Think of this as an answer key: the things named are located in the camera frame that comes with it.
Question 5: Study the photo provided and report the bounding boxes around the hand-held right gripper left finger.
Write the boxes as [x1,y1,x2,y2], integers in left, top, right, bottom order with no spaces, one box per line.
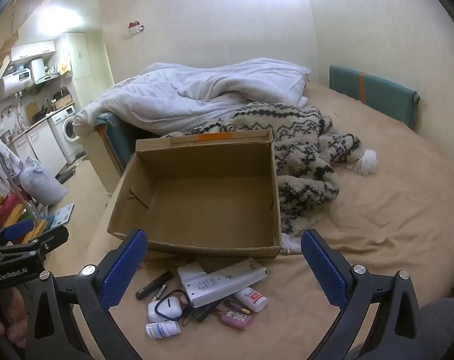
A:
[25,228,149,360]

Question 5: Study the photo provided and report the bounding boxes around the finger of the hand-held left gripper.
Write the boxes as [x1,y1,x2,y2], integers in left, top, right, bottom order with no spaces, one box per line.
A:
[0,226,69,261]
[0,219,36,248]

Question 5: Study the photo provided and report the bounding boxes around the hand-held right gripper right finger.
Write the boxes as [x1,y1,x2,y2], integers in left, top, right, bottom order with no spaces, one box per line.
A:
[300,228,424,360]

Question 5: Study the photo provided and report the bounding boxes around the black cosmetic tube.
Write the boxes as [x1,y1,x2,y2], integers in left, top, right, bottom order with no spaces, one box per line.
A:
[136,271,173,300]

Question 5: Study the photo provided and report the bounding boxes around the white phone charger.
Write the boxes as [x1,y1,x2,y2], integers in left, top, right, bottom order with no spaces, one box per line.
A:
[177,262,209,284]

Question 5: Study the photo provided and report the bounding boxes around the white pill bottle blue label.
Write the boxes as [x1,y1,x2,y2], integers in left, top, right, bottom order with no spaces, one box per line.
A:
[145,320,181,340]

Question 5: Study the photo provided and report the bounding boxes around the white bottle red label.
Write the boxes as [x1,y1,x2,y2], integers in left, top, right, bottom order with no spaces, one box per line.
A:
[234,287,268,313]

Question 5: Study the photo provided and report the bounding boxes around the dark battery gold ends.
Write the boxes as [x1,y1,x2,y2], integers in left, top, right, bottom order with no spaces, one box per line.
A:
[225,300,252,314]

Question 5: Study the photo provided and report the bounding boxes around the white remote control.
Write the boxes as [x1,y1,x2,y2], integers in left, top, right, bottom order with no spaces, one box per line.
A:
[182,258,268,308]

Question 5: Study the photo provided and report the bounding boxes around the pink keychain case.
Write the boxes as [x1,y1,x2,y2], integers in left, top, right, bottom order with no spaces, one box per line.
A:
[220,308,255,330]

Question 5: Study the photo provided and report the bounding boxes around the brown cardboard box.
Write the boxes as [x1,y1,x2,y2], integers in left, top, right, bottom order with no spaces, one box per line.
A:
[107,128,282,259]

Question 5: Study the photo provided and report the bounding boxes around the person's left hand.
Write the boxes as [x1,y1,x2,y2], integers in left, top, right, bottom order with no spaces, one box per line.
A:
[0,292,30,349]

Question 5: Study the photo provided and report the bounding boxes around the yellow wooden railing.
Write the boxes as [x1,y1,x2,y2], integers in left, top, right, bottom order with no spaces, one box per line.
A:
[0,195,49,244]

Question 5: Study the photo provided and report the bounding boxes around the bathroom scale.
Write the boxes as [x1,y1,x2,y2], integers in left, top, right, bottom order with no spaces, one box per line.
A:
[49,202,75,229]

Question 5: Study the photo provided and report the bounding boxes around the red bag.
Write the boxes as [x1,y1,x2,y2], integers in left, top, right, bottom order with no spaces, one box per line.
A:
[0,191,27,227]

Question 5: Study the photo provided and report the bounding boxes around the grey stuffed bag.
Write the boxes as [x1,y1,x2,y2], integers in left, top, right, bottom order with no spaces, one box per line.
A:
[19,156,68,206]

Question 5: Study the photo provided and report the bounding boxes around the white cloth on rack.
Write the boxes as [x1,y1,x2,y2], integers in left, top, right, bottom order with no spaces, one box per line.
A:
[0,135,23,196]

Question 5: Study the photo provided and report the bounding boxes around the beige bed sheet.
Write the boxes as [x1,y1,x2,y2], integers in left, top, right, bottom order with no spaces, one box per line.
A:
[88,82,454,360]

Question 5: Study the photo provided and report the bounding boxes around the white kitchen base cabinet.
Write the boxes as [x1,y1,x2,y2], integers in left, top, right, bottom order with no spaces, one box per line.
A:
[11,120,68,192]

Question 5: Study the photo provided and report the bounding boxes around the small black case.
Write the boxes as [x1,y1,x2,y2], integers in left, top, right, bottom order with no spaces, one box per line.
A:
[193,304,222,323]

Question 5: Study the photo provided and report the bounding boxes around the white washing machine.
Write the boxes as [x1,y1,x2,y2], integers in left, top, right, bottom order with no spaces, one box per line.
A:
[47,106,86,164]

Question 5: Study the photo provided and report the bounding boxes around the teal bed base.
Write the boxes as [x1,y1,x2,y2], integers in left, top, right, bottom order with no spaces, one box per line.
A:
[96,112,164,162]

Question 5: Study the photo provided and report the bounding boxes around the person's grey trousered leg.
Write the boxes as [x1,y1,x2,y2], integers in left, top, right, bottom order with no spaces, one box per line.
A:
[420,298,454,360]

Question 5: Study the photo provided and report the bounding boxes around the black patterned fuzzy blanket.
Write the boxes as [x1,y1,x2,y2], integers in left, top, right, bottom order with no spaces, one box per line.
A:
[163,102,378,254]

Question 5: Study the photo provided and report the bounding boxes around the white water heater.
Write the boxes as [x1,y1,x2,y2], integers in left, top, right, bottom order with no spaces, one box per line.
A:
[0,69,34,100]

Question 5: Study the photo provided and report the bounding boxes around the white cylindrical appliance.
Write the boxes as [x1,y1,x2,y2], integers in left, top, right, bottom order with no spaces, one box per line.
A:
[28,59,46,83]

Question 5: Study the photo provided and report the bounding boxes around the tall white wardrobe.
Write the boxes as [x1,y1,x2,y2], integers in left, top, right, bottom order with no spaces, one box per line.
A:
[65,32,115,106]

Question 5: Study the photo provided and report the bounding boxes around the white duvet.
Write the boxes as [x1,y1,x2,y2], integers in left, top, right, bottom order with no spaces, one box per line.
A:
[73,58,312,137]

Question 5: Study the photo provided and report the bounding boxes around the teal cushion orange stripe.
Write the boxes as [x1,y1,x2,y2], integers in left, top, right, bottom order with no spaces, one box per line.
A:
[329,64,420,130]

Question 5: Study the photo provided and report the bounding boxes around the wooden staircase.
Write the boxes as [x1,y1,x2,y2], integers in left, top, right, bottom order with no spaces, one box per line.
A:
[0,0,100,94]

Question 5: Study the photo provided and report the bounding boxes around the black cable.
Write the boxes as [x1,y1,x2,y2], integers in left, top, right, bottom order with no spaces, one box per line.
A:
[154,289,192,325]

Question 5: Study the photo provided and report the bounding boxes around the white wall cabinets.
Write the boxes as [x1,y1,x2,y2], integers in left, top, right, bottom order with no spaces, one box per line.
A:
[10,40,57,62]

